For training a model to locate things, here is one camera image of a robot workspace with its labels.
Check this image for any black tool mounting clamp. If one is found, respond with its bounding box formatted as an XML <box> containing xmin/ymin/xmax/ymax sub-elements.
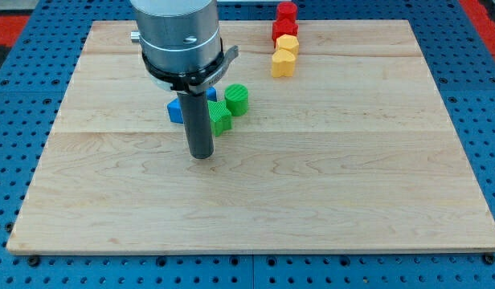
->
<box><xmin>141</xmin><ymin>46</ymin><xmax>239</xmax><ymax>94</ymax></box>

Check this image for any green star block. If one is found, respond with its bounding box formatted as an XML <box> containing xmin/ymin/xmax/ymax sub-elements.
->
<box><xmin>207</xmin><ymin>100</ymin><xmax>232</xmax><ymax>136</ymax></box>

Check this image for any blue block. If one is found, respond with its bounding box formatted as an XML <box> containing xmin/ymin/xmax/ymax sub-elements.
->
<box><xmin>166</xmin><ymin>88</ymin><xmax>217</xmax><ymax>124</ymax></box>

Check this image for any yellow heart block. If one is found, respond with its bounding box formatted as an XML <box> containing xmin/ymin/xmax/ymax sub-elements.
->
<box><xmin>271</xmin><ymin>50</ymin><xmax>297</xmax><ymax>78</ymax></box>

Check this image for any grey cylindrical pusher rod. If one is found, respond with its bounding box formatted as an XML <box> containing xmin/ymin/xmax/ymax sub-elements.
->
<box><xmin>177</xmin><ymin>92</ymin><xmax>214</xmax><ymax>159</ymax></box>

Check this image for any light wooden board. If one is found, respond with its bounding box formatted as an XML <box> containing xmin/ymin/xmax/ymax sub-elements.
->
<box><xmin>7</xmin><ymin>20</ymin><xmax>495</xmax><ymax>255</ymax></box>

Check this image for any green cylinder block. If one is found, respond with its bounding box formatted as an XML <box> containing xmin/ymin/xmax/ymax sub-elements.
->
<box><xmin>224</xmin><ymin>83</ymin><xmax>249</xmax><ymax>116</ymax></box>

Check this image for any red cylinder block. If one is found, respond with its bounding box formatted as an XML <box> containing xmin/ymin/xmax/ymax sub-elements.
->
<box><xmin>276</xmin><ymin>2</ymin><xmax>298</xmax><ymax>22</ymax></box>

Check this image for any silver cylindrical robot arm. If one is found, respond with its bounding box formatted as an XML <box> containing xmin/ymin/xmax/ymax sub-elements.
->
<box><xmin>131</xmin><ymin>0</ymin><xmax>222</xmax><ymax>73</ymax></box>

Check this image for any yellow hexagon block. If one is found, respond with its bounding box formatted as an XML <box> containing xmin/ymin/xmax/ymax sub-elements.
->
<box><xmin>275</xmin><ymin>35</ymin><xmax>300</xmax><ymax>56</ymax></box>

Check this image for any red star block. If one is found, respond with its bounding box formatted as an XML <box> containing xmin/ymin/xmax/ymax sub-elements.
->
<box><xmin>272</xmin><ymin>18</ymin><xmax>299</xmax><ymax>43</ymax></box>

